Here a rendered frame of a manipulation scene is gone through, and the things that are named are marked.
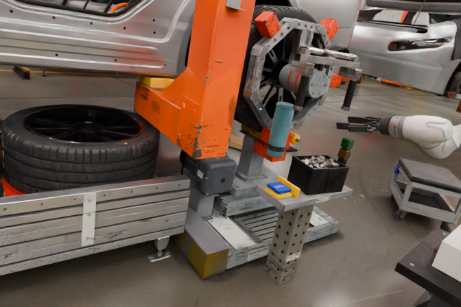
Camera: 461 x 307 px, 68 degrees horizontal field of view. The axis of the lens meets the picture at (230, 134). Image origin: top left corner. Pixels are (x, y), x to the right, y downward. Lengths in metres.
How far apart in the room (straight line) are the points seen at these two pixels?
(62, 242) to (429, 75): 3.72
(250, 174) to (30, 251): 1.15
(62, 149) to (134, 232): 0.43
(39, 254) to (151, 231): 0.42
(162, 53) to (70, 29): 0.42
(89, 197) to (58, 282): 0.39
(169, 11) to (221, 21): 0.55
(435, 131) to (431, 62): 2.75
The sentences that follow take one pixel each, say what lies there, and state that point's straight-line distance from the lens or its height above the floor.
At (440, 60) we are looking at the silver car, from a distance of 4.20.
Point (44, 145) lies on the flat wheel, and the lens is 1.43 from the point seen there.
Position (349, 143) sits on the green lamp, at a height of 0.65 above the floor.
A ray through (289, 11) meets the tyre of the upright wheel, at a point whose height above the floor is 1.15.
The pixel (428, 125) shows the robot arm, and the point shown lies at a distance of 1.45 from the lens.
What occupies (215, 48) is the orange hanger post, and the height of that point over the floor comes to 0.95.
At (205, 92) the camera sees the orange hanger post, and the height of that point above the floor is 0.79.
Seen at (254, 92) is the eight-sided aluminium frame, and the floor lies 0.77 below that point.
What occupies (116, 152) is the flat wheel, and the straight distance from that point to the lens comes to 1.41.
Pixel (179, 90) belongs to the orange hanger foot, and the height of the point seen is 0.74.
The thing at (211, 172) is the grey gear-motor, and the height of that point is 0.37.
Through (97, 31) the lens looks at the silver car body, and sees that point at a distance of 1.63.
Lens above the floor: 1.03
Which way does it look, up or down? 17 degrees down
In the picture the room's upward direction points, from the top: 11 degrees clockwise
